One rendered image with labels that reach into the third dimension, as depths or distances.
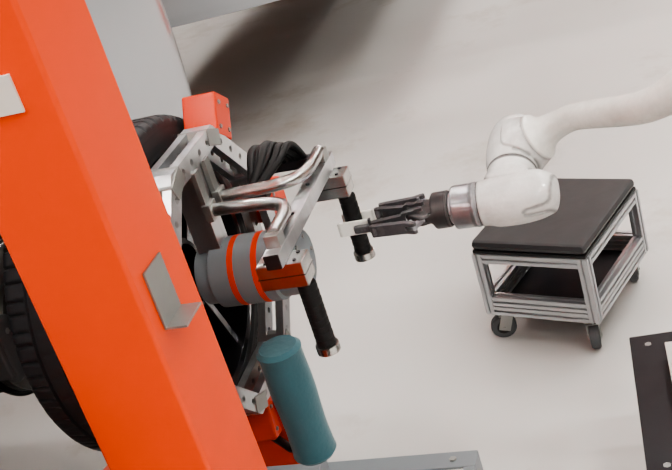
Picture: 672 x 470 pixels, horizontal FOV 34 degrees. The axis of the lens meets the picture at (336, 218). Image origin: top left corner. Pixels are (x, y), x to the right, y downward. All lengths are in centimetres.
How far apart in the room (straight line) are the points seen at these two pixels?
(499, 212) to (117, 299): 91
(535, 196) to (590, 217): 99
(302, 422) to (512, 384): 107
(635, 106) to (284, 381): 82
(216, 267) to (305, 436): 37
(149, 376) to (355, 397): 175
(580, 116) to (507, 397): 111
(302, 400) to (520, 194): 57
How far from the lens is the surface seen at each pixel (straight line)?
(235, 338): 239
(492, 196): 214
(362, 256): 227
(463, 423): 301
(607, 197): 321
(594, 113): 214
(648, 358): 258
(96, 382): 158
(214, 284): 214
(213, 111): 222
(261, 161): 218
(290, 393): 211
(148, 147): 211
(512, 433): 294
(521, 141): 223
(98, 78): 147
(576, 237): 303
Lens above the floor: 178
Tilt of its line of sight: 24 degrees down
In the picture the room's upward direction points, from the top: 18 degrees counter-clockwise
